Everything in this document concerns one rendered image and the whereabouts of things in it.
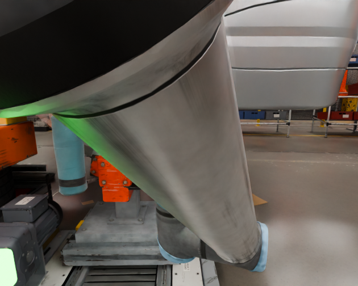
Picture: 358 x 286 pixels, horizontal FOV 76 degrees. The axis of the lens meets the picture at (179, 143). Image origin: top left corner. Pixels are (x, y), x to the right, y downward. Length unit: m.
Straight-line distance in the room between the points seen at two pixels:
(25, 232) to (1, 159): 0.34
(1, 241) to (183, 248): 0.54
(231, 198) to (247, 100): 0.81
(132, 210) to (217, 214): 0.96
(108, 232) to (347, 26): 1.26
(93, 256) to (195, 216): 0.97
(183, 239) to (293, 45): 0.81
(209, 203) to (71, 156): 0.68
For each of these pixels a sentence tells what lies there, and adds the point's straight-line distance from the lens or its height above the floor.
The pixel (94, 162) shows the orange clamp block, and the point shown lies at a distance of 0.92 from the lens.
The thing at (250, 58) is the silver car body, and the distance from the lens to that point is 0.98.
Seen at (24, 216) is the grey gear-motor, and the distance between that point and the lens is 0.98.
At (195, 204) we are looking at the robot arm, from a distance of 0.16.
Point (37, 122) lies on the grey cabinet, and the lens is 5.72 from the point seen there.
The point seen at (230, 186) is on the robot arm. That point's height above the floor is 0.75.
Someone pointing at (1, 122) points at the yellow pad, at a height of 0.69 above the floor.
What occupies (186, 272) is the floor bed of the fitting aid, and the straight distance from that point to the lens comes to 1.10.
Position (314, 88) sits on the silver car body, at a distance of 1.08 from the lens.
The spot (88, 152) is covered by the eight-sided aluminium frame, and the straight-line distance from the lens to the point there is 0.91.
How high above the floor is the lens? 0.81
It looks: 12 degrees down
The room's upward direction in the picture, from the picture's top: straight up
